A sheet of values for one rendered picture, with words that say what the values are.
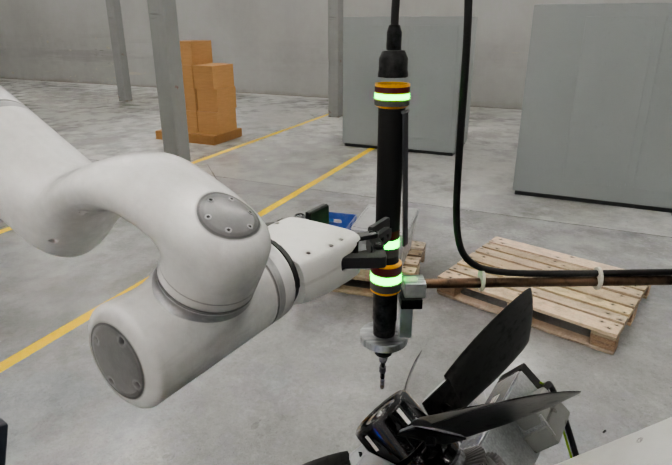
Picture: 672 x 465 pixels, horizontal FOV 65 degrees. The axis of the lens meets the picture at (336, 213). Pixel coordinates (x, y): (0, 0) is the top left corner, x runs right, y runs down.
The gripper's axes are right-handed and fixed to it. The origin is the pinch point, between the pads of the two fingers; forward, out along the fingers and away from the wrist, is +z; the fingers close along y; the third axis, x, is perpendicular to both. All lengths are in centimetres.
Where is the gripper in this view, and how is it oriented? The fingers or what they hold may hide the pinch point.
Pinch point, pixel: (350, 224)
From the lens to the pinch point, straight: 62.8
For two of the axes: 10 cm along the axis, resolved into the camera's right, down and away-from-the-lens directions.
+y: 8.3, 1.9, -5.2
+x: -0.1, -9.4, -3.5
